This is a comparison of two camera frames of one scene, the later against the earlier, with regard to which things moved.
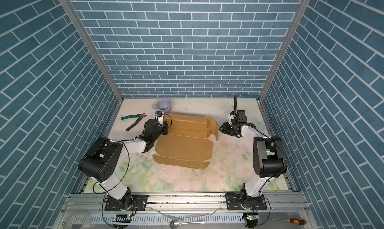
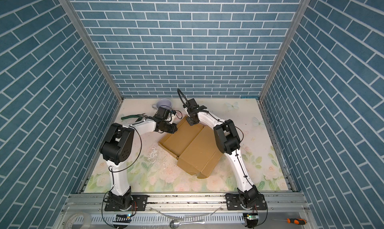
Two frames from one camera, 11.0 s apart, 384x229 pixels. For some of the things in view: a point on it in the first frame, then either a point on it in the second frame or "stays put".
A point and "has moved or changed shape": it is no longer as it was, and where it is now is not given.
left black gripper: (164, 127) → (173, 126)
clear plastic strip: (184, 217) stays put
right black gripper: (225, 129) → (189, 121)
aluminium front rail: (91, 203) stays put
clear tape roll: (87, 220) stays put
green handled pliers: (141, 116) stays put
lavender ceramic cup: (163, 104) stays put
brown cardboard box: (188, 143) has moved or changed shape
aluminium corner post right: (260, 102) stays put
